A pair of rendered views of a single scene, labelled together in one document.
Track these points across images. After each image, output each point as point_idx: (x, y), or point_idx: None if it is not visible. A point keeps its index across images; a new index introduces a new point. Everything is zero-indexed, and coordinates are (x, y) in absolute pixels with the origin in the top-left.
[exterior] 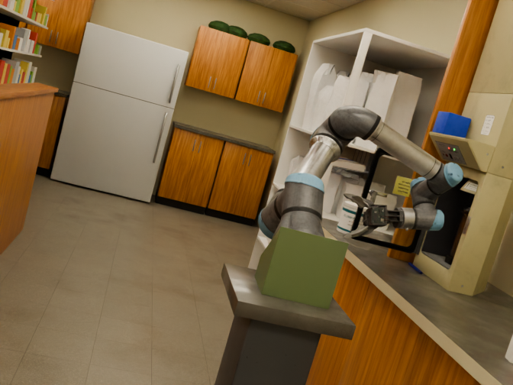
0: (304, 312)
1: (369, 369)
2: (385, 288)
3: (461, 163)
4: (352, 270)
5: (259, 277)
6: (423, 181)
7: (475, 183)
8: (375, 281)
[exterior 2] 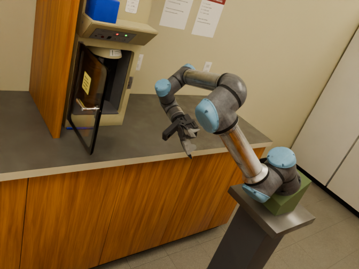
0: None
1: (148, 196)
2: (163, 157)
3: (121, 41)
4: (86, 172)
5: (286, 210)
6: (175, 85)
7: (116, 49)
8: (149, 159)
